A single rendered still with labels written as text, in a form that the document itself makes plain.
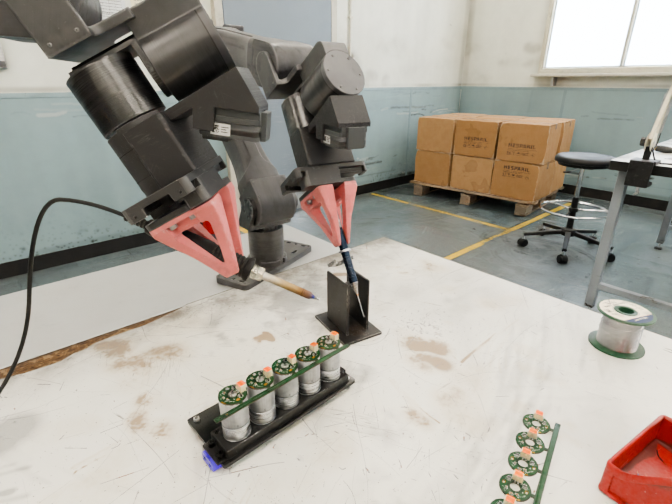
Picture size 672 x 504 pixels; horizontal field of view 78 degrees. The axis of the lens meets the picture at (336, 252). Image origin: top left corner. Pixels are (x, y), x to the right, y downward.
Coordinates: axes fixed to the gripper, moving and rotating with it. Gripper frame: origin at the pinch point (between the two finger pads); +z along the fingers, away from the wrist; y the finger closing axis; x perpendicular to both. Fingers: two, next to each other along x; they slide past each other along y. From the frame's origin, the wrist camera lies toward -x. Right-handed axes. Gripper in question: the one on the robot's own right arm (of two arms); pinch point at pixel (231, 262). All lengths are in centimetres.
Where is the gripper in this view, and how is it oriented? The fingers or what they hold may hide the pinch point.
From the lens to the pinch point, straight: 41.5
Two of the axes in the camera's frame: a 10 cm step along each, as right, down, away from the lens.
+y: 0.3, -3.8, 9.2
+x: -8.8, 4.3, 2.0
